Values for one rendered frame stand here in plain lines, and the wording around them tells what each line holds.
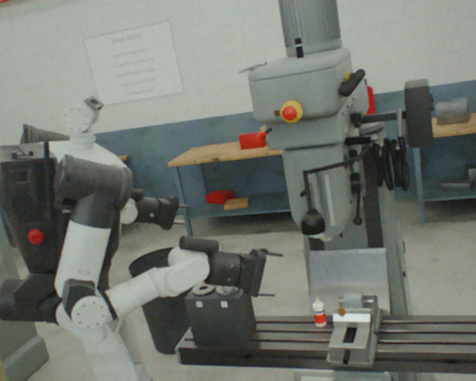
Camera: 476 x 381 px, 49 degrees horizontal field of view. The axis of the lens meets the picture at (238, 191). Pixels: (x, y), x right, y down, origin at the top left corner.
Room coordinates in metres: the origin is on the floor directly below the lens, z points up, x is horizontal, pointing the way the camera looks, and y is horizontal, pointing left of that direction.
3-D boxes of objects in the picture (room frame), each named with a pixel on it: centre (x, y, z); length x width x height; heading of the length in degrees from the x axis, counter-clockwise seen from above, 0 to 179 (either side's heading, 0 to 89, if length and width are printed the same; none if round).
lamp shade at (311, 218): (1.47, -0.20, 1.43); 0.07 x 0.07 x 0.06
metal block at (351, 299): (1.66, -0.33, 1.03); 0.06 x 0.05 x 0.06; 67
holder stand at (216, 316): (1.81, 0.15, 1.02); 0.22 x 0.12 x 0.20; 68
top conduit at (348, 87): (1.67, -0.42, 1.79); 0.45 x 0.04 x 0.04; 159
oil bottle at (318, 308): (1.76, -0.21, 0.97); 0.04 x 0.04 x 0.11
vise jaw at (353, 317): (1.61, -0.30, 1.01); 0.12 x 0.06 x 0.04; 67
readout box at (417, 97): (1.85, -0.69, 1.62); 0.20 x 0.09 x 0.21; 159
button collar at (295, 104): (1.47, -0.19, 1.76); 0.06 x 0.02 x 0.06; 69
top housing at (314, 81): (1.70, -0.27, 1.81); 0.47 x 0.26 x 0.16; 159
